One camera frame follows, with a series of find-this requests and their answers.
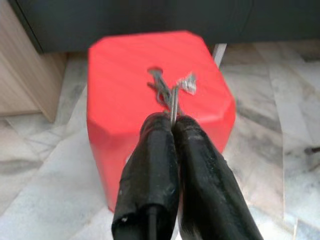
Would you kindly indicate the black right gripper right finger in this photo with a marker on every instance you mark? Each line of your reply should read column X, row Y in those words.
column 207, row 190

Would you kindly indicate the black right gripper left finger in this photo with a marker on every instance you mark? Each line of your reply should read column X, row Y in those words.
column 150, row 180

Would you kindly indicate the red plastic stool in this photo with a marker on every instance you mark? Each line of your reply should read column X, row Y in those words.
column 120, row 87

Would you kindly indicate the white furniture leg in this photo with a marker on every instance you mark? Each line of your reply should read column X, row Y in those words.
column 219, row 53

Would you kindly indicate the dark grey furniture panel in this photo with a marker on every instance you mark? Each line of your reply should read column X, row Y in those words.
column 150, row 20

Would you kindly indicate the light wooden cabinet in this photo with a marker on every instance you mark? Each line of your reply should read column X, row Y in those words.
column 22, row 75

